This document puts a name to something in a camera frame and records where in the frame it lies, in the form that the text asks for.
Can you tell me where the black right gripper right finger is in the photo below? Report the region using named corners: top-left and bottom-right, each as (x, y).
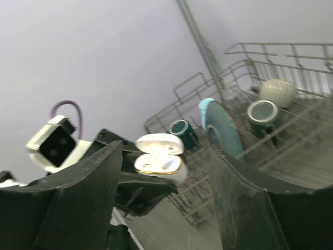
top-left (207, 145), bottom-right (332, 249)

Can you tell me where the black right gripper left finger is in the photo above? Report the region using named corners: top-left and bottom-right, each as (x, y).
top-left (1, 141), bottom-right (123, 249)

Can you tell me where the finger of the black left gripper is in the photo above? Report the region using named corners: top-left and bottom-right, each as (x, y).
top-left (96, 129), bottom-right (142, 157)
top-left (115, 172), bottom-right (177, 216)

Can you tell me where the white earbud charging case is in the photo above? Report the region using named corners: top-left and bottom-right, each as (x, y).
top-left (134, 133), bottom-right (188, 185)

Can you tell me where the dark green mug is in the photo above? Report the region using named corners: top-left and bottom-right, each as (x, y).
top-left (169, 119), bottom-right (199, 151)

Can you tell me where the teal ceramic plate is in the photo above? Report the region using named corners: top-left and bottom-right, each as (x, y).
top-left (206, 101), bottom-right (246, 163)

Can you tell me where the white rimmed teal cup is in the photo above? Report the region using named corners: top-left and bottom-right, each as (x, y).
top-left (247, 100), bottom-right (283, 139)

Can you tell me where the striped beige mug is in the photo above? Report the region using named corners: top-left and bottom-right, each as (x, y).
top-left (259, 79), bottom-right (297, 109)

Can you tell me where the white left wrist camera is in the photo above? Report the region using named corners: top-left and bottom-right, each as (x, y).
top-left (25, 115), bottom-right (92, 174)

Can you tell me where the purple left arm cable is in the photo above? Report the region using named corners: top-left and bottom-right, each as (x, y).
top-left (49, 100), bottom-right (84, 139)

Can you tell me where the grey wire dish rack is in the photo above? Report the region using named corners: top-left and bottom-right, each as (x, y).
top-left (144, 43), bottom-right (332, 226)

